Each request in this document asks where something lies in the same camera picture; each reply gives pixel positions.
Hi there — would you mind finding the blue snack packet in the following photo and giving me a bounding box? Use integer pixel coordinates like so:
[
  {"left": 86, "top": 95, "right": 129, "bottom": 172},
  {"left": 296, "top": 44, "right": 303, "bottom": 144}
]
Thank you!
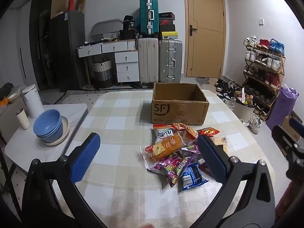
[{"left": 178, "top": 163, "right": 209, "bottom": 193}]

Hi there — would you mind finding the white drawer desk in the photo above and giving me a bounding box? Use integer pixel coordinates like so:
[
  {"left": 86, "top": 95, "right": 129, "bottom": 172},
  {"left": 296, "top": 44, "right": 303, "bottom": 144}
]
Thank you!
[{"left": 76, "top": 39, "right": 140, "bottom": 88}]

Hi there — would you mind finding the dark grey fridge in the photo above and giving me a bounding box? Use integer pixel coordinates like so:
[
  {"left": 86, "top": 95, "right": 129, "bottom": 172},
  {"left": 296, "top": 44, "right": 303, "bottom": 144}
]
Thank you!
[{"left": 49, "top": 11, "right": 86, "bottom": 92}]

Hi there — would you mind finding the scattered dark shoes group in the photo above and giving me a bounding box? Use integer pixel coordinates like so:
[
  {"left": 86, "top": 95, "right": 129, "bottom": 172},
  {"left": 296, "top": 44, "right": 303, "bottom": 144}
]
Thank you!
[{"left": 215, "top": 78, "right": 243, "bottom": 111}]

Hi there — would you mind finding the bin of colourful wrappers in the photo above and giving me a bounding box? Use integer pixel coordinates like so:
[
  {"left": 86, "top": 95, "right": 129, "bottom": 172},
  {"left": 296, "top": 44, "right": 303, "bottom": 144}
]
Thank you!
[{"left": 234, "top": 88, "right": 257, "bottom": 114}]

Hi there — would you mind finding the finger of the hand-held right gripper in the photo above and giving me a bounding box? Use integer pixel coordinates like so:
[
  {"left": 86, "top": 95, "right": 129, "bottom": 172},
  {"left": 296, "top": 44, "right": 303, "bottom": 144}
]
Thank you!
[
  {"left": 289, "top": 117, "right": 304, "bottom": 139},
  {"left": 272, "top": 125, "right": 300, "bottom": 158}
]

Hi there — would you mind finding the purple bag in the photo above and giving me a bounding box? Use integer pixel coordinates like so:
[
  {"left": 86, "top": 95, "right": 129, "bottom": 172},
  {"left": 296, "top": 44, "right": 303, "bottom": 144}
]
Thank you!
[{"left": 266, "top": 84, "right": 299, "bottom": 131}]

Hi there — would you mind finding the beige plate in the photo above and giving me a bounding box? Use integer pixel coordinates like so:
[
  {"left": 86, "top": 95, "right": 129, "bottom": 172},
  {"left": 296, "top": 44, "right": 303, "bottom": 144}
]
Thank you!
[{"left": 41, "top": 115, "right": 70, "bottom": 146}]

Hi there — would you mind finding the black bag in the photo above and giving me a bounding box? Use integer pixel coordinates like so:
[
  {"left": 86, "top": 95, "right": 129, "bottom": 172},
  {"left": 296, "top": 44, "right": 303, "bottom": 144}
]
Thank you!
[{"left": 120, "top": 15, "right": 140, "bottom": 40}]

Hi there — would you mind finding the woven laundry basket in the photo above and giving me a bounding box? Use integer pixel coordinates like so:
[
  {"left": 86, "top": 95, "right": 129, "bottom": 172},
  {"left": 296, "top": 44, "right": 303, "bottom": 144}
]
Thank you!
[{"left": 91, "top": 58, "right": 113, "bottom": 89}]

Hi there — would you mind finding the white tumbler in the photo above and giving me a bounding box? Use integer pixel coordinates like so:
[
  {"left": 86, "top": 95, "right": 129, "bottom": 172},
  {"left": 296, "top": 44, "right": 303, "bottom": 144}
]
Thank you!
[{"left": 15, "top": 108, "right": 30, "bottom": 130}]

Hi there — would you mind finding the grey door mat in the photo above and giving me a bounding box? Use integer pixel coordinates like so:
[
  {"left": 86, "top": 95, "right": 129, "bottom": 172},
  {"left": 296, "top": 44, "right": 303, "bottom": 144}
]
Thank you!
[{"left": 195, "top": 77, "right": 215, "bottom": 85}]

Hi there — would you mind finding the yellow and black box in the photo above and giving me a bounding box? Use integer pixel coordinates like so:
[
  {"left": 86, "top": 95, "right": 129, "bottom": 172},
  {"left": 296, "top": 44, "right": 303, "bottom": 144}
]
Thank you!
[{"left": 159, "top": 31, "right": 178, "bottom": 40}]

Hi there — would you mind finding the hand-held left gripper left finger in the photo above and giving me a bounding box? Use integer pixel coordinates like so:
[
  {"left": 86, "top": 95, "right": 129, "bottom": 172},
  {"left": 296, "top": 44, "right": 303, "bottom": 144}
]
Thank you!
[{"left": 22, "top": 132, "right": 112, "bottom": 228}]

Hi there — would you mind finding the dark shelving unit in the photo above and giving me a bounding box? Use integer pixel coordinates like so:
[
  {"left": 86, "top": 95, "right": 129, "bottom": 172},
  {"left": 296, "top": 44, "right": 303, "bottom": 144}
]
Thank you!
[{"left": 30, "top": 0, "right": 55, "bottom": 89}]

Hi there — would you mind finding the silver suitcase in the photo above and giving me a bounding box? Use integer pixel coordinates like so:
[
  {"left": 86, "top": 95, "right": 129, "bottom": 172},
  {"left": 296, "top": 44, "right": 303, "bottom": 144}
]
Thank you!
[{"left": 158, "top": 39, "right": 183, "bottom": 83}]

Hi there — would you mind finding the wooden shoe rack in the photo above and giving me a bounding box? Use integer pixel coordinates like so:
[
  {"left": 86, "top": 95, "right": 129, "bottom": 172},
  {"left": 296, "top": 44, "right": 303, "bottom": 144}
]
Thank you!
[{"left": 242, "top": 45, "right": 287, "bottom": 114}]

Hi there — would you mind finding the patterned rug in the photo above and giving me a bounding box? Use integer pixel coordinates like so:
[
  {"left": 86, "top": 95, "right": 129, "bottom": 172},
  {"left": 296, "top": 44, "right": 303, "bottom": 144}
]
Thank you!
[{"left": 56, "top": 90, "right": 154, "bottom": 105}]

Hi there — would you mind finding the teal suitcase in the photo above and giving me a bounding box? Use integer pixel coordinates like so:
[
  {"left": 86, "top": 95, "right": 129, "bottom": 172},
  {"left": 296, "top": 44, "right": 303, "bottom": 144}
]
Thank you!
[{"left": 139, "top": 0, "right": 159, "bottom": 37}]

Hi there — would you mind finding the beige bowl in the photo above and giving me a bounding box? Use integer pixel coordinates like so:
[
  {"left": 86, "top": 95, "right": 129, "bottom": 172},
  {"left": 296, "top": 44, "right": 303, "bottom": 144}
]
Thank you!
[{"left": 7, "top": 92, "right": 24, "bottom": 103}]

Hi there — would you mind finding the beige snack packet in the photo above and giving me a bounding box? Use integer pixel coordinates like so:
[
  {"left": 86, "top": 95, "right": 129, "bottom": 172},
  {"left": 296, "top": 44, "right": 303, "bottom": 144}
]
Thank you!
[{"left": 212, "top": 136, "right": 227, "bottom": 152}]

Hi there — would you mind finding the white side table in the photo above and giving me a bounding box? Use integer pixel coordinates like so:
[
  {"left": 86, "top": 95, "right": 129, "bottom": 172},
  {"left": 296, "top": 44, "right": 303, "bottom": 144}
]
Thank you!
[{"left": 5, "top": 103, "right": 89, "bottom": 171}]

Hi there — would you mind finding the grey arched panel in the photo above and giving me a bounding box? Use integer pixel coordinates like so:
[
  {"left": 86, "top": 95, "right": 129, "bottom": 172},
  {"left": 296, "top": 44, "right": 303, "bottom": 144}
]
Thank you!
[{"left": 91, "top": 18, "right": 123, "bottom": 40}]

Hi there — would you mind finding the pink candy packet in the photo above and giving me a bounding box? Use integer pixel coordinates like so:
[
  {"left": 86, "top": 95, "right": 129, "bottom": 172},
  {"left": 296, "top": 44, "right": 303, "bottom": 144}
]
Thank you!
[{"left": 155, "top": 154, "right": 193, "bottom": 188}]

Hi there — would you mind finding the white suitcase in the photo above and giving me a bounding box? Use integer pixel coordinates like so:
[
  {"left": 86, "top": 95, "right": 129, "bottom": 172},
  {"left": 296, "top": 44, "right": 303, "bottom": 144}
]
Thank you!
[{"left": 138, "top": 37, "right": 159, "bottom": 84}]

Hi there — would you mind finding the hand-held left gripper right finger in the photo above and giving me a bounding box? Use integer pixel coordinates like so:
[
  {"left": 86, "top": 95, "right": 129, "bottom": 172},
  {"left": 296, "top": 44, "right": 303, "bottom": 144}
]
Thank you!
[{"left": 190, "top": 135, "right": 276, "bottom": 228}]

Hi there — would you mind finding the white kettle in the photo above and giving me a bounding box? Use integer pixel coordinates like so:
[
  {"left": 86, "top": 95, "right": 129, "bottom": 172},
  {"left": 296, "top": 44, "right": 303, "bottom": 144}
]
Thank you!
[{"left": 22, "top": 84, "right": 44, "bottom": 119}]

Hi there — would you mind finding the dark cloth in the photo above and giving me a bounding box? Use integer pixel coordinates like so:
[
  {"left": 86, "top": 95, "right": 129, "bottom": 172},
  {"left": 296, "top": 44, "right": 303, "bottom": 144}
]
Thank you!
[{"left": 0, "top": 83, "right": 21, "bottom": 98}]

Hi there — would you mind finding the wooden door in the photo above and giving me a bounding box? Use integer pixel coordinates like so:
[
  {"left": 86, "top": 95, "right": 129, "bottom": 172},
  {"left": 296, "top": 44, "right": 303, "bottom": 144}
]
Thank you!
[{"left": 183, "top": 0, "right": 226, "bottom": 78}]

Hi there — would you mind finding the purple snack packet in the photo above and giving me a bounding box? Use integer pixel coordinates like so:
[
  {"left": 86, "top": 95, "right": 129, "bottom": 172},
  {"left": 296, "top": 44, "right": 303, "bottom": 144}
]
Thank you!
[{"left": 180, "top": 145, "right": 202, "bottom": 158}]

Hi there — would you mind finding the orange cake packet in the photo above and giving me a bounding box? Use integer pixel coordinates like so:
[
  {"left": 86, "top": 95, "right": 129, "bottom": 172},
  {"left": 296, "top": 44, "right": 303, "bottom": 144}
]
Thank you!
[{"left": 140, "top": 135, "right": 190, "bottom": 171}]

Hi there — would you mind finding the red snack packet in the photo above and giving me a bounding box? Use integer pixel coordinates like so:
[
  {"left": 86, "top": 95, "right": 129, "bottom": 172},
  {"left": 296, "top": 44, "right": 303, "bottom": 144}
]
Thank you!
[{"left": 197, "top": 127, "right": 220, "bottom": 137}]

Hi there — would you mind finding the cardboard sheet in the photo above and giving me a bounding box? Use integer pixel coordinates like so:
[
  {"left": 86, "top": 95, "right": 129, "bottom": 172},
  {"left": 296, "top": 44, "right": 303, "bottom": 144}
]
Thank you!
[{"left": 51, "top": 0, "right": 68, "bottom": 19}]

